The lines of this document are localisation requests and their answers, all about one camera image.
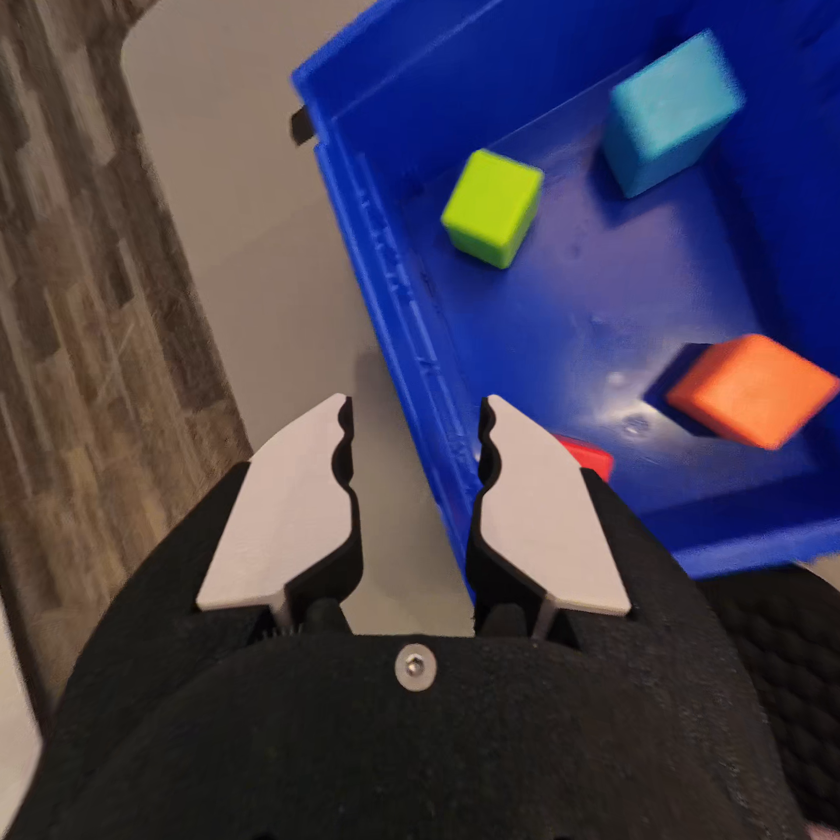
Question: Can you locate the light blue cube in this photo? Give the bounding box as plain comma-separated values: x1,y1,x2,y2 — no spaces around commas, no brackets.
602,29,747,200

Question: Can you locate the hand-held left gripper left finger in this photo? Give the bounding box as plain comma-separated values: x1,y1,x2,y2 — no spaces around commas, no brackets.
196,394,364,641

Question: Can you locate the black wrist rest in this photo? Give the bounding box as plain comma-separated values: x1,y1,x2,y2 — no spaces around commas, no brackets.
696,564,840,828

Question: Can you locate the orange cube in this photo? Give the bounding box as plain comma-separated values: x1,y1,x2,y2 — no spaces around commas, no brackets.
666,333,840,450

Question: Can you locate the green cube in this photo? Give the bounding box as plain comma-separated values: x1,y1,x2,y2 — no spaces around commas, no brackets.
441,148,546,270

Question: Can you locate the blue plastic bin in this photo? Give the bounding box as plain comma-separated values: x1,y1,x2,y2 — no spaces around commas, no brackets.
290,0,840,608

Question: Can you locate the red cube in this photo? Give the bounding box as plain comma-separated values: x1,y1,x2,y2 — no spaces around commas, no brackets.
551,434,616,483

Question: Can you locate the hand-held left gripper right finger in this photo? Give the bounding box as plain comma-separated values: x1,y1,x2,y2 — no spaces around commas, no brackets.
466,394,632,641

